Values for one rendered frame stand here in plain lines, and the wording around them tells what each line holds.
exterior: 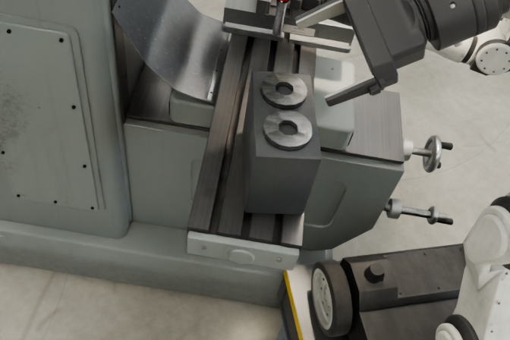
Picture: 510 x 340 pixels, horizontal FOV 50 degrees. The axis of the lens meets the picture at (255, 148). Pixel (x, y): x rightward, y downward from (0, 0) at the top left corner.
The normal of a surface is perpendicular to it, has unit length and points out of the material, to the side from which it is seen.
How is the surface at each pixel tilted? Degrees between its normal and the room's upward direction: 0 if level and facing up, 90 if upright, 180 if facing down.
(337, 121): 0
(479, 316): 90
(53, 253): 63
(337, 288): 12
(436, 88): 0
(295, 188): 90
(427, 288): 0
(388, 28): 35
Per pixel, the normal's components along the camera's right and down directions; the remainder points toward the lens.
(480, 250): -0.98, 0.07
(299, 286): 0.12, -0.62
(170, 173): -0.12, 0.77
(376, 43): -0.25, -0.18
